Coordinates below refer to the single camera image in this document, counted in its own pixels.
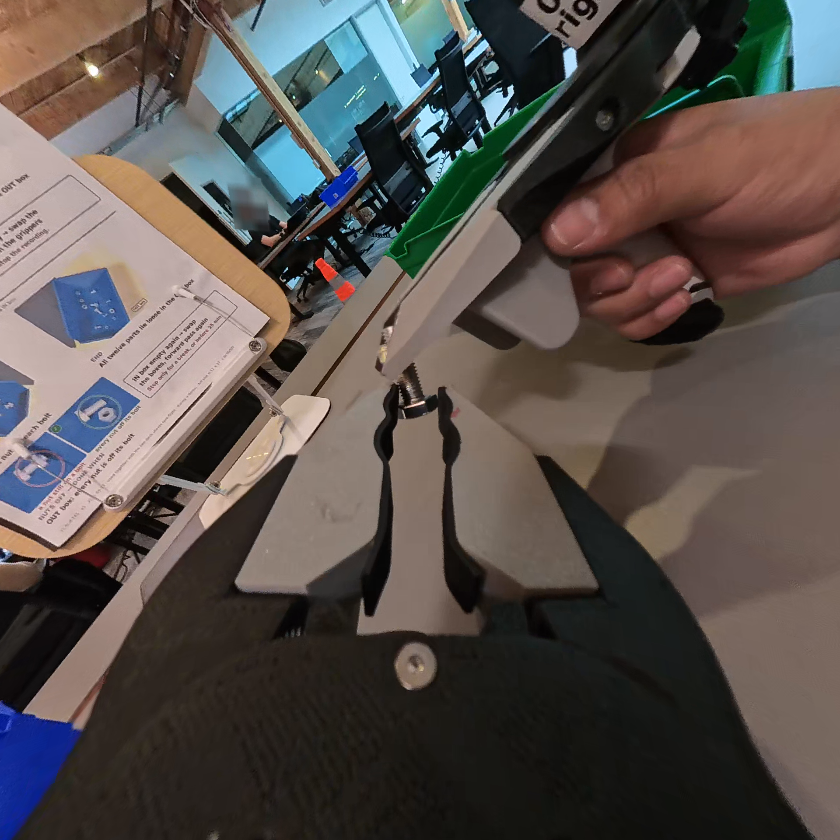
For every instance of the large steel nut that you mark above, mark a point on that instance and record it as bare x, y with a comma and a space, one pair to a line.
417, 410

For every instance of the blue plastic bin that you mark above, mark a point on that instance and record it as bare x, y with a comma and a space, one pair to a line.
33, 774

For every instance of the person's right hand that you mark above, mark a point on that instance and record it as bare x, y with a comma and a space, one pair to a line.
722, 197

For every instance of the wooden display board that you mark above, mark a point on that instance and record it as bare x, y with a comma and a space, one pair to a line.
249, 275

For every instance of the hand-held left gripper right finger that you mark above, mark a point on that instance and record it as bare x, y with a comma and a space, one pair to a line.
518, 525

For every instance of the orange traffic cone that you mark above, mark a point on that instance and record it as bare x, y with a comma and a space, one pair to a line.
344, 290
326, 269

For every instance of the green plastic bin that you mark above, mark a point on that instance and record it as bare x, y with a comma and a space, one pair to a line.
453, 197

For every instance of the small blue storage bin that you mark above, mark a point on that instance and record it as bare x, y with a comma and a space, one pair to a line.
338, 187

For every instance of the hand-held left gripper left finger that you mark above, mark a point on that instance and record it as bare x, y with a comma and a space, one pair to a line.
308, 525

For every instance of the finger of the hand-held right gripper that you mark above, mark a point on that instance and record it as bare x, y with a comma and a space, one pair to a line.
446, 275

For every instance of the printed instruction sheet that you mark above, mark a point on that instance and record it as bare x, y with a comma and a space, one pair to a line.
118, 328

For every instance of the white stand base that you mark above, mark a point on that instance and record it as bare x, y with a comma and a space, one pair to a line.
295, 420

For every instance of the black office chair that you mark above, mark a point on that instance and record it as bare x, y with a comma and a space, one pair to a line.
390, 157
512, 52
459, 98

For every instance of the large steel hex bolt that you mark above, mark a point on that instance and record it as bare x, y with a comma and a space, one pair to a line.
412, 384

